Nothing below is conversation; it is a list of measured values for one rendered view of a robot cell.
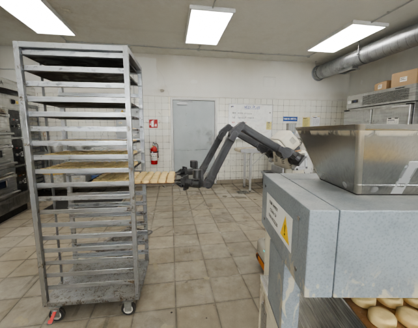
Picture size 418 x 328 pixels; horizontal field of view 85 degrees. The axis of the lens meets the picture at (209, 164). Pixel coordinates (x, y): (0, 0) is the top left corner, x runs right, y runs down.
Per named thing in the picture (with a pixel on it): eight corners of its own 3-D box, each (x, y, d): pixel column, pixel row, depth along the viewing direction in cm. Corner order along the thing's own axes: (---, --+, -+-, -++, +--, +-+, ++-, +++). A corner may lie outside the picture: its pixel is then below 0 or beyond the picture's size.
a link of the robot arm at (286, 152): (239, 116, 148) (236, 118, 158) (229, 135, 148) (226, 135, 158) (293, 150, 156) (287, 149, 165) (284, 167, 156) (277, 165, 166)
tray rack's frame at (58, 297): (150, 268, 211) (142, 68, 186) (139, 311, 161) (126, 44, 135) (77, 273, 204) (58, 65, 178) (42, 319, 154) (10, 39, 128)
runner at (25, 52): (129, 59, 143) (129, 54, 143) (129, 58, 141) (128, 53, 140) (20, 55, 136) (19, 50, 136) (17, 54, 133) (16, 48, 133)
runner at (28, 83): (131, 88, 146) (131, 84, 146) (130, 88, 143) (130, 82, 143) (23, 86, 139) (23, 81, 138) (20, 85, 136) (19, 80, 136)
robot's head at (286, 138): (290, 142, 193) (278, 129, 190) (302, 143, 172) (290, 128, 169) (277, 153, 193) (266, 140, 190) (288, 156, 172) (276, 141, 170)
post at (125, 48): (140, 296, 164) (128, 47, 140) (139, 299, 161) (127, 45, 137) (135, 297, 164) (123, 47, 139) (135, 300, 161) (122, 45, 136)
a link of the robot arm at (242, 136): (226, 120, 190) (224, 120, 200) (218, 135, 192) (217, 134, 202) (269, 146, 198) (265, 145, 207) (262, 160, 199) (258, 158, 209)
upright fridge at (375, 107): (440, 208, 390) (459, 84, 361) (395, 211, 375) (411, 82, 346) (370, 188, 527) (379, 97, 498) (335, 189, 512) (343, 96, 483)
